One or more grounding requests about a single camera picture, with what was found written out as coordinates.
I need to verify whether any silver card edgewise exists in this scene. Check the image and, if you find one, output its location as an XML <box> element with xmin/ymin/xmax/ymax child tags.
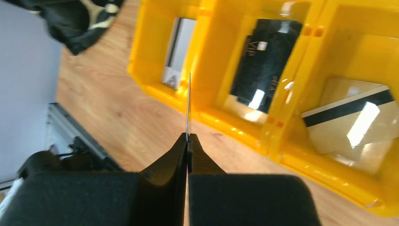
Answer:
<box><xmin>185</xmin><ymin>73</ymin><xmax>192</xmax><ymax>142</ymax></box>

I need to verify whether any black floral plush blanket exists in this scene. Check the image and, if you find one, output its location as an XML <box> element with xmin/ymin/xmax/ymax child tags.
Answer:
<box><xmin>6</xmin><ymin>0</ymin><xmax>124</xmax><ymax>56</ymax></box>

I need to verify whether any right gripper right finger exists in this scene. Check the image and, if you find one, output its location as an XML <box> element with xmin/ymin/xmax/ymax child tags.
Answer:
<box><xmin>188</xmin><ymin>134</ymin><xmax>321</xmax><ymax>226</ymax></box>

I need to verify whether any yellow bin with silver cards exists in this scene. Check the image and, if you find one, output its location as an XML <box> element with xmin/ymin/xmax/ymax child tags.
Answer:
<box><xmin>127</xmin><ymin>0</ymin><xmax>203</xmax><ymax>114</ymax></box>

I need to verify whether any yellow bin with gold cards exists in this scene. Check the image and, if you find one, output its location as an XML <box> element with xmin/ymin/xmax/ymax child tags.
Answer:
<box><xmin>269</xmin><ymin>0</ymin><xmax>399</xmax><ymax>217</ymax></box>

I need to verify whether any yellow bin with black cards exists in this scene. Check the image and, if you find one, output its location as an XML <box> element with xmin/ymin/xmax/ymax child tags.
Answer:
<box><xmin>191</xmin><ymin>0</ymin><xmax>325</xmax><ymax>155</ymax></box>

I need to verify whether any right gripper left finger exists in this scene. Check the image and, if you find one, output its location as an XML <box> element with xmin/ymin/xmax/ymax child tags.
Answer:
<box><xmin>0</xmin><ymin>134</ymin><xmax>188</xmax><ymax>226</ymax></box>

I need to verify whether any silver cards stack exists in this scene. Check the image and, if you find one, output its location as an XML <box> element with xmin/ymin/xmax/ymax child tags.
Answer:
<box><xmin>162</xmin><ymin>17</ymin><xmax>196</xmax><ymax>89</ymax></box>

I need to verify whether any black cards stack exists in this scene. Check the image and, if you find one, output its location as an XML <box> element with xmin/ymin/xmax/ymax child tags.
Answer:
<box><xmin>230</xmin><ymin>19</ymin><xmax>303</xmax><ymax>113</ymax></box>

